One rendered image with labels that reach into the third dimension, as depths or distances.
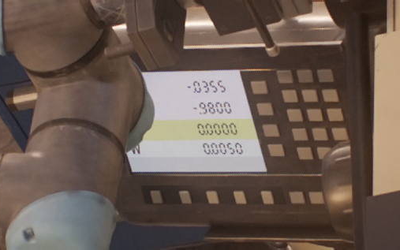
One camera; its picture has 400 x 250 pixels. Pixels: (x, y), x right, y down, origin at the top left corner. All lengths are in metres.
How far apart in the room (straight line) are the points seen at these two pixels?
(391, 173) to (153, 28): 0.46
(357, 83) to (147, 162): 0.97
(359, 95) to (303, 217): 0.93
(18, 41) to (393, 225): 0.62
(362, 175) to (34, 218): 0.38
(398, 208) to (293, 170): 1.10
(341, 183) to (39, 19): 0.35
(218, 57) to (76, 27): 0.54
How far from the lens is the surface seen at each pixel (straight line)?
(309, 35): 2.19
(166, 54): 1.64
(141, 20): 1.63
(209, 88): 2.26
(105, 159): 1.71
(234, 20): 1.71
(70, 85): 1.75
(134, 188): 2.37
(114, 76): 1.76
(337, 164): 1.45
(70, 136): 1.71
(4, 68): 3.43
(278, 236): 2.34
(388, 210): 1.17
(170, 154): 2.32
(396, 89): 1.24
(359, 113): 1.38
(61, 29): 1.71
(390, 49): 1.27
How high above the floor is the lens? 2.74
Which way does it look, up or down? 42 degrees down
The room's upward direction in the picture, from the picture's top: 30 degrees counter-clockwise
